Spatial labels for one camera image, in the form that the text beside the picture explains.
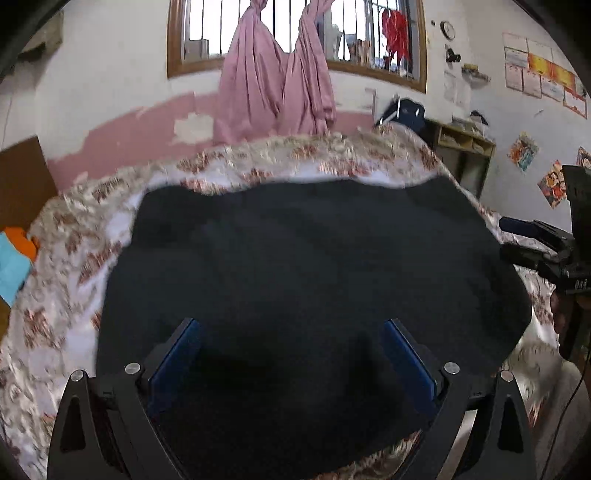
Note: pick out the person right hand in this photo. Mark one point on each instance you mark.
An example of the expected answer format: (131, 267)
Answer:
(562, 307)

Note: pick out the dark blue backpack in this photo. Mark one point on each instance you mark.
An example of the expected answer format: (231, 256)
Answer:
(405, 112)

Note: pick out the wall certificates row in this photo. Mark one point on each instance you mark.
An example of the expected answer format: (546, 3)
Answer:
(540, 71)

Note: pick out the cartoon poster on wall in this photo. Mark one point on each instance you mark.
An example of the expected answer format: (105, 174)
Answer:
(523, 151)

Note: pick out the family picture poster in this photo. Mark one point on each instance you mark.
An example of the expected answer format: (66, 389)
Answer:
(553, 185)

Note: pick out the right pink curtain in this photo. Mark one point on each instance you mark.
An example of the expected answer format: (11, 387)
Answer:
(308, 105)

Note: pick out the left pink curtain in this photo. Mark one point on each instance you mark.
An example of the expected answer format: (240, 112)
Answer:
(250, 92)

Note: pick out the large black jacket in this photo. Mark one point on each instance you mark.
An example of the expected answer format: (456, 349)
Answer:
(292, 284)

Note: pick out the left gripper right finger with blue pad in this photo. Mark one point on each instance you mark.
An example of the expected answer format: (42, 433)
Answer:
(499, 445)

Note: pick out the yellow wooden shelf desk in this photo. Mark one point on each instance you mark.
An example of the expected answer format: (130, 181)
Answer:
(467, 155)

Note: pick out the brown wooden headboard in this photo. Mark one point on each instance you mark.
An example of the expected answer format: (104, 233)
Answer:
(25, 184)

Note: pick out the round wall clock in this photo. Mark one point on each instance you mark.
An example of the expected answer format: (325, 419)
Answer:
(448, 30)

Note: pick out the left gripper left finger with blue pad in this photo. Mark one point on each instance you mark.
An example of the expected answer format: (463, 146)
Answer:
(104, 427)

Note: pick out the red hanging garment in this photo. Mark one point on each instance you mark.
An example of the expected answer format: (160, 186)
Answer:
(396, 31)

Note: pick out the orange blue brown pillow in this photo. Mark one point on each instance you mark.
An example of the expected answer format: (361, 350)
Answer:
(17, 256)

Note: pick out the pink curtain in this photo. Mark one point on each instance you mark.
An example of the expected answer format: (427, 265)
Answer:
(308, 105)
(250, 92)

